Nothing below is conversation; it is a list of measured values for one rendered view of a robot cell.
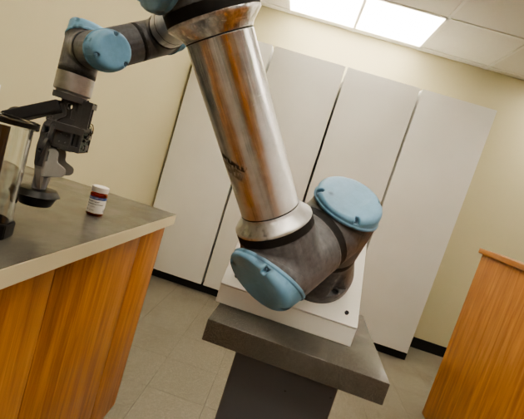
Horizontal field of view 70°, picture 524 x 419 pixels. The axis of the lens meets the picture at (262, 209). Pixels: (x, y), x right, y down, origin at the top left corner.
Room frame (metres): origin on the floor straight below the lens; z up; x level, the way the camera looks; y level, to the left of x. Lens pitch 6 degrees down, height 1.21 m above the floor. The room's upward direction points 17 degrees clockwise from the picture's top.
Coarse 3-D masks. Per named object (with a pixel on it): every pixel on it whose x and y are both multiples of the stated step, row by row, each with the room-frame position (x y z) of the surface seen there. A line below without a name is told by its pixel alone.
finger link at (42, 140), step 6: (42, 132) 0.77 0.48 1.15; (42, 138) 0.77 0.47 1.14; (42, 144) 0.77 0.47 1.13; (48, 144) 0.79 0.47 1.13; (36, 150) 0.77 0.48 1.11; (42, 150) 0.77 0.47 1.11; (36, 156) 0.77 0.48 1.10; (42, 156) 0.78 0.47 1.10; (36, 162) 0.78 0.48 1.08; (42, 162) 0.78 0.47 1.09
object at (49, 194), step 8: (24, 184) 0.81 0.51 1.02; (32, 184) 0.80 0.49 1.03; (24, 192) 0.77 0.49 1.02; (32, 192) 0.78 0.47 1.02; (40, 192) 0.79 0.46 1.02; (48, 192) 0.81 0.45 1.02; (56, 192) 0.83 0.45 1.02; (24, 200) 0.78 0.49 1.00; (32, 200) 0.78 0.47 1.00; (40, 200) 0.79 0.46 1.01; (48, 200) 0.80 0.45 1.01
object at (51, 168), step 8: (48, 152) 0.80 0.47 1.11; (56, 152) 0.80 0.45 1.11; (48, 160) 0.79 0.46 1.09; (56, 160) 0.80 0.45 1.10; (40, 168) 0.78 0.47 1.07; (48, 168) 0.79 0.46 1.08; (56, 168) 0.80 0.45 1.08; (64, 168) 0.80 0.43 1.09; (40, 176) 0.79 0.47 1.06; (48, 176) 0.79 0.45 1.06; (56, 176) 0.80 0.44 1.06; (40, 184) 0.80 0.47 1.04
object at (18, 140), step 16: (0, 112) 0.72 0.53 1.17; (0, 128) 0.65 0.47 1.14; (16, 128) 0.67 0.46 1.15; (0, 144) 0.65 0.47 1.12; (16, 144) 0.67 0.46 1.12; (0, 160) 0.66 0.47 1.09; (16, 160) 0.68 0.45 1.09; (0, 176) 0.66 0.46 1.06; (16, 176) 0.68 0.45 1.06; (0, 192) 0.66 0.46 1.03; (16, 192) 0.70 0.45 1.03; (0, 208) 0.67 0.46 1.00
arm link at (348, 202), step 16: (336, 176) 0.64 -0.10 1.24; (320, 192) 0.60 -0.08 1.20; (336, 192) 0.61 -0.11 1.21; (352, 192) 0.62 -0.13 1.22; (368, 192) 0.63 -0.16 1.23; (320, 208) 0.59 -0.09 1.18; (336, 208) 0.58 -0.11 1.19; (352, 208) 0.59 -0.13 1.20; (368, 208) 0.60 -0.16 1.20; (336, 224) 0.58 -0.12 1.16; (352, 224) 0.57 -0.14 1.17; (368, 224) 0.58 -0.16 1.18; (352, 240) 0.59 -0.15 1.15; (352, 256) 0.64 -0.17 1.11
